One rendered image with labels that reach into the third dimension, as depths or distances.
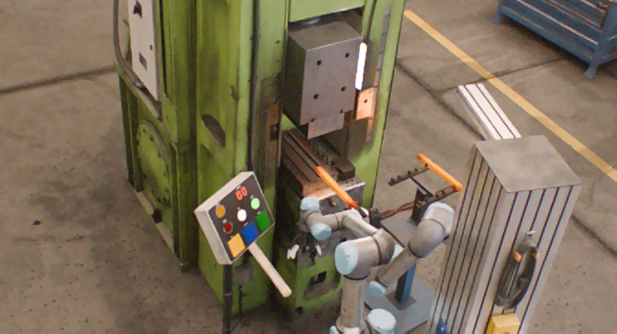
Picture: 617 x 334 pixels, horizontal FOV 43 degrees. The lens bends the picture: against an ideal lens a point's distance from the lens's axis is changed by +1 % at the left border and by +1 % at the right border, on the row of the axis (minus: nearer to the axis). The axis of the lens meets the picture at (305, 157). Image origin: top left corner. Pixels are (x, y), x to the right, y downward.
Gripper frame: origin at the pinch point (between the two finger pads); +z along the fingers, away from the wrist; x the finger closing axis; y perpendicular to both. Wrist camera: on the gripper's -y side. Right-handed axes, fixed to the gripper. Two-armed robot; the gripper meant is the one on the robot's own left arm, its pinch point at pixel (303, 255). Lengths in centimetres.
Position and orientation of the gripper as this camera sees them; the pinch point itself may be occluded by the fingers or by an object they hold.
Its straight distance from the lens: 357.6
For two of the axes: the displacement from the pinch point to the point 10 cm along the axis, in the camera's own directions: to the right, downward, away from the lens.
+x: 9.7, -1.0, 2.3
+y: 2.4, 6.2, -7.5
